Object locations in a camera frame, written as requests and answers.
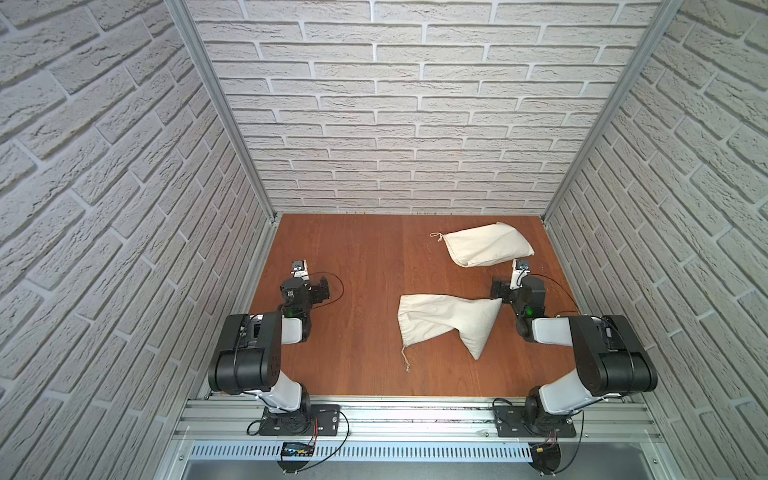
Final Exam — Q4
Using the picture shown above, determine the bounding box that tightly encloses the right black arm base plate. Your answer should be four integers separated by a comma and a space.
491, 404, 577, 439

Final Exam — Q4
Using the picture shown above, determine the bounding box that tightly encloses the right small electronics board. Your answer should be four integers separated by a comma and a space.
530, 443, 562, 476

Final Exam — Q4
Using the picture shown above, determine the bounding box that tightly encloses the aluminium corner post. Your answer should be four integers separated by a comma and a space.
541, 0, 683, 226
166, 0, 278, 223

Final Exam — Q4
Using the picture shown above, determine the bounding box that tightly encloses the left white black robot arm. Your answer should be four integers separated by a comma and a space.
207, 276, 331, 435

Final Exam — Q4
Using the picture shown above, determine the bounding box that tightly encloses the left aluminium corner post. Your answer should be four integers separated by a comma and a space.
166, 0, 278, 223

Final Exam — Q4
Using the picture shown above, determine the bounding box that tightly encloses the cream cloth soil bag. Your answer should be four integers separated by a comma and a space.
397, 294, 502, 371
430, 222, 535, 268

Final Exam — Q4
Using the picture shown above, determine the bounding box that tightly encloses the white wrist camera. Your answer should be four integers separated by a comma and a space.
510, 259, 530, 290
291, 260, 309, 281

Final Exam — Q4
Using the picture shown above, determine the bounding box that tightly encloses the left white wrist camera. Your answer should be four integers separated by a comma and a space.
291, 260, 309, 281

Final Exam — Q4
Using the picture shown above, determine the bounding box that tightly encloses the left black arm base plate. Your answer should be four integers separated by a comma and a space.
249, 404, 341, 437

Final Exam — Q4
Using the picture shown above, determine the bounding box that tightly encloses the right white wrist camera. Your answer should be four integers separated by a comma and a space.
510, 259, 530, 290

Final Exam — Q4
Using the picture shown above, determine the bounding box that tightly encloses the aluminium front mounting rail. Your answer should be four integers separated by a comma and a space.
172, 395, 662, 443

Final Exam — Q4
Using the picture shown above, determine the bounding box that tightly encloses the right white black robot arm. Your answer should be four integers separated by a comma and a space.
490, 276, 658, 438

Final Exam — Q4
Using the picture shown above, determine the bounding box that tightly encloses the left small electronics board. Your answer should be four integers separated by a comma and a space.
278, 441, 315, 474

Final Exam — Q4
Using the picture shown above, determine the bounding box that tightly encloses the right aluminium corner post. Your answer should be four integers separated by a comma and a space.
541, 0, 683, 226

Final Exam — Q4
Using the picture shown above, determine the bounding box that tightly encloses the small electronics board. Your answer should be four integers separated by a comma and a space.
530, 443, 562, 476
278, 441, 315, 474

